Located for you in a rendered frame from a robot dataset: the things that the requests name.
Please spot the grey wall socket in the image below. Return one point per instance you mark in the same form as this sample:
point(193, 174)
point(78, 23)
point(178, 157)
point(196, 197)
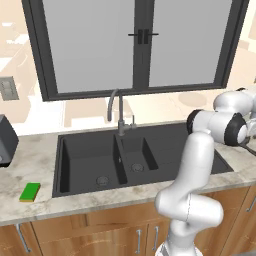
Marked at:
point(8, 88)

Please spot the dark framed window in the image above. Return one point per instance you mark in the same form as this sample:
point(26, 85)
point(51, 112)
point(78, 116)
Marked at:
point(93, 46)

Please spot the wooden cupboard door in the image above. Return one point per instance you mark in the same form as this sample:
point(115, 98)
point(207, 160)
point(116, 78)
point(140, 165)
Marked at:
point(163, 238)
point(241, 226)
point(8, 241)
point(90, 238)

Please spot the dark grey toaster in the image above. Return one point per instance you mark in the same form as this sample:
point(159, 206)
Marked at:
point(6, 140)

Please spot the green and yellow sponge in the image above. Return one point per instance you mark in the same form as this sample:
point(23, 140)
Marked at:
point(30, 191)

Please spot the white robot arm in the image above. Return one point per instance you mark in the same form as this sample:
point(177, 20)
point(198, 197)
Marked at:
point(195, 173)

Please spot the grey curved tap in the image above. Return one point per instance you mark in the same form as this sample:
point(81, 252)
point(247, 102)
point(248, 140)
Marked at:
point(120, 116)

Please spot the black double sink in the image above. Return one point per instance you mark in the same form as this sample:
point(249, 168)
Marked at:
point(90, 160)

